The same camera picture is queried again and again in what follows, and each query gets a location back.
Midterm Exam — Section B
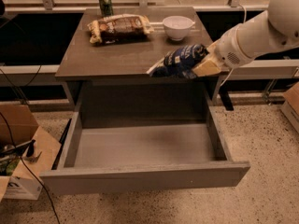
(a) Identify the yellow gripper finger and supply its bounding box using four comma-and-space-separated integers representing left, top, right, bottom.
192, 56, 224, 77
206, 41, 219, 57

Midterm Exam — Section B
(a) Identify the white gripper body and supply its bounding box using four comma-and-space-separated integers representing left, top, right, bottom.
215, 25, 252, 69

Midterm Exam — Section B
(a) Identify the blue chip bag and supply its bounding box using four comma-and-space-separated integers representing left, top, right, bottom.
147, 44, 208, 79

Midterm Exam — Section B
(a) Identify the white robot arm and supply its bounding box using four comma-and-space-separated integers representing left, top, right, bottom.
192, 0, 299, 77

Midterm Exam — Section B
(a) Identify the brown chip bag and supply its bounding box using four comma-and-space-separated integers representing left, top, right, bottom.
87, 14, 154, 44

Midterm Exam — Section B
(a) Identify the open grey top drawer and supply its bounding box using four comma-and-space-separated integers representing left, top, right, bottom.
39, 81, 251, 196

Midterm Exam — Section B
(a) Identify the white bowl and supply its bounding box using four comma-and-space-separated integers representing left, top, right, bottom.
163, 16, 194, 41

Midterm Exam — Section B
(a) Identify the cardboard box on right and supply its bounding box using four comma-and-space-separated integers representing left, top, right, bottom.
281, 82, 299, 133

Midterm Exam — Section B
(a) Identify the cardboard box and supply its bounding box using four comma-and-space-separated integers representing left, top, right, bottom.
281, 82, 299, 133
0, 105, 61, 202

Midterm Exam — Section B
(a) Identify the grey cabinet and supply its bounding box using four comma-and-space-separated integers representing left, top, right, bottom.
54, 6, 230, 110

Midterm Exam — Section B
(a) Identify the green soda can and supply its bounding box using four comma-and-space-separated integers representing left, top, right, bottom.
99, 0, 113, 17

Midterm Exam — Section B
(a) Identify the cardboard box on left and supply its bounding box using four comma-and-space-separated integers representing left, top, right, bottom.
0, 105, 61, 202

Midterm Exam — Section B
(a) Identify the black cable on floor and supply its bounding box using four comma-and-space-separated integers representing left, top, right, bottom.
0, 111, 62, 224

